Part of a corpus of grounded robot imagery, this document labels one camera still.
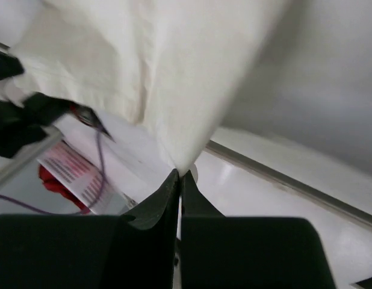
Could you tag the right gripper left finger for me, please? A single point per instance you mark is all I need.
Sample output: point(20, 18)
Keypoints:
point(134, 250)

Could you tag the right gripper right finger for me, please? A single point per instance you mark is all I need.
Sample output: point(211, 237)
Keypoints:
point(247, 252)

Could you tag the white t shirt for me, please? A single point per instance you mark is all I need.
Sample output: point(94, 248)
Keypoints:
point(170, 66)

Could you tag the red and white paper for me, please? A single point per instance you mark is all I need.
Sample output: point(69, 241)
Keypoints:
point(78, 175)

